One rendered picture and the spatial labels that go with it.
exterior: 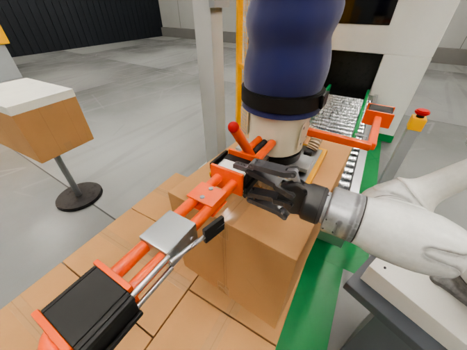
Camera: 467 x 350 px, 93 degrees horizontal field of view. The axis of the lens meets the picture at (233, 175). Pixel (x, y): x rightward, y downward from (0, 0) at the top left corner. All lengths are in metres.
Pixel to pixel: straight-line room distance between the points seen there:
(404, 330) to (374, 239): 0.54
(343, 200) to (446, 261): 0.16
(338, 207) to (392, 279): 0.52
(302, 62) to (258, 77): 0.10
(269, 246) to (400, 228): 0.26
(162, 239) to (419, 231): 0.39
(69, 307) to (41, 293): 0.97
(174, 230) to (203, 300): 0.70
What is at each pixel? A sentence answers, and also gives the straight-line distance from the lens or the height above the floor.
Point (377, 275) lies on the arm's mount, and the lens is 0.91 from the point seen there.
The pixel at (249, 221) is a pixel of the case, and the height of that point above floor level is 1.07.
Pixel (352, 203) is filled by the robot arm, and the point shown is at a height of 1.24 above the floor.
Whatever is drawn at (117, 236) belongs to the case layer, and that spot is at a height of 0.54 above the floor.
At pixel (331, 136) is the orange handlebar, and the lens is 0.71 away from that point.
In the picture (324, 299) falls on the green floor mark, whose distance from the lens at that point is 1.74.
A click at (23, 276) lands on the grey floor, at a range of 2.24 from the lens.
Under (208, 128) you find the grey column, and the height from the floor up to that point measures 0.51.
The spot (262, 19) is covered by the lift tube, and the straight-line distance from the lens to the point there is 0.56.
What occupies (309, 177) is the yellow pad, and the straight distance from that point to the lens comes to 0.72.
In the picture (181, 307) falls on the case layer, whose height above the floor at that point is 0.54.
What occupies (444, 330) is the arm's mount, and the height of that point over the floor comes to 0.81.
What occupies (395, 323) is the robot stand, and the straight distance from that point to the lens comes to 0.94.
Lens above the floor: 1.51
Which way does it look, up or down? 38 degrees down
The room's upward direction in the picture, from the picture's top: straight up
